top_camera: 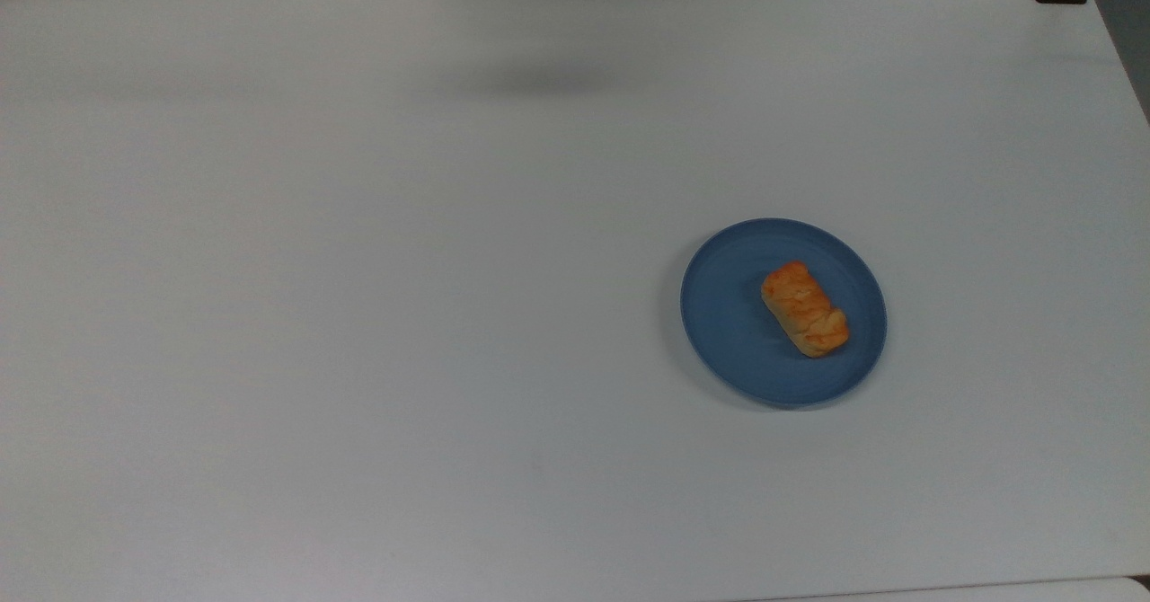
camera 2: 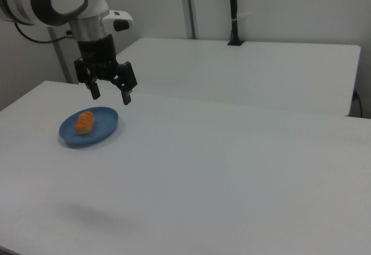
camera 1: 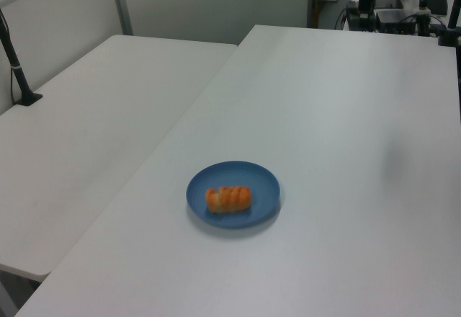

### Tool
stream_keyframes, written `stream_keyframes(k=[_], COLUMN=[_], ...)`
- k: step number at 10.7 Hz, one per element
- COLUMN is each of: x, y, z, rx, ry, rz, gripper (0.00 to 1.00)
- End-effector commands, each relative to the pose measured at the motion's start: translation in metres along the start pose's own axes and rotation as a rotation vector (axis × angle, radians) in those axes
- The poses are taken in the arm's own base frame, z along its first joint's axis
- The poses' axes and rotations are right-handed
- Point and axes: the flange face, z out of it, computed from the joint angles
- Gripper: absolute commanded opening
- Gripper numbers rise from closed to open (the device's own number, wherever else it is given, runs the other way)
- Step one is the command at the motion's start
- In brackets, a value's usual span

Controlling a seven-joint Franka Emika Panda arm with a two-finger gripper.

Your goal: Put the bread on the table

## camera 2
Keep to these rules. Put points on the white zip tie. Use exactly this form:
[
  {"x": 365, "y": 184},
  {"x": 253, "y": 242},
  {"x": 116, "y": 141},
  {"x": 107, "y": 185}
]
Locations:
[{"x": 235, "y": 20}]

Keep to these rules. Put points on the grey partition post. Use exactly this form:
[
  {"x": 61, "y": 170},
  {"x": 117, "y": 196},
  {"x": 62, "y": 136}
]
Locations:
[
  {"x": 190, "y": 5},
  {"x": 61, "y": 61}
]

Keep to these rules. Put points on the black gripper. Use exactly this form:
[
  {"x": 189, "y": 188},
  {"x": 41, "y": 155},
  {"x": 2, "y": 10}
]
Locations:
[{"x": 97, "y": 49}]

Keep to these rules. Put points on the black pole with zip tie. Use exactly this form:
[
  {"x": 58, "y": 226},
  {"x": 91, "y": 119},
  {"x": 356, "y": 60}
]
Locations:
[{"x": 234, "y": 3}]

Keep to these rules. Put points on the orange bread loaf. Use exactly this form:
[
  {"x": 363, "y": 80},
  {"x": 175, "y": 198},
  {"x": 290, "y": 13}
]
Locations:
[{"x": 84, "y": 123}]

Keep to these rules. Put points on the blue round plate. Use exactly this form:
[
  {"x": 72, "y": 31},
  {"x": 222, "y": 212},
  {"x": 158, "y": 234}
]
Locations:
[{"x": 104, "y": 121}]

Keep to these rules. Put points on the white side table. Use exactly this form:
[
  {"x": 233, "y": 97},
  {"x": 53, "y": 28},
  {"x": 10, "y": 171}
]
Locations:
[{"x": 246, "y": 72}]

